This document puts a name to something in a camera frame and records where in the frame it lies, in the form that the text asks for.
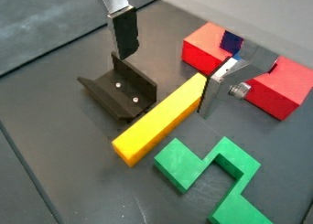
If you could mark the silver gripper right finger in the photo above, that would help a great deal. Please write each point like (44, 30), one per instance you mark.
(227, 82)

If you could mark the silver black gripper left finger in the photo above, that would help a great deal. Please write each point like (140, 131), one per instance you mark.
(121, 23)

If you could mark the yellow long block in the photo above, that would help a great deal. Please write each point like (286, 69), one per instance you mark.
(133, 143)

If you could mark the red board base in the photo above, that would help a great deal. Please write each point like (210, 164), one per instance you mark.
(278, 91)

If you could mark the dark blue U block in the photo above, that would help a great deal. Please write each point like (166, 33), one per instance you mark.
(231, 43)

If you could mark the black U-shaped holder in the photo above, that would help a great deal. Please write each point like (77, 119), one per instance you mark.
(124, 90)

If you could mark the green zigzag block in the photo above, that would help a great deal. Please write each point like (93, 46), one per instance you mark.
(212, 181)

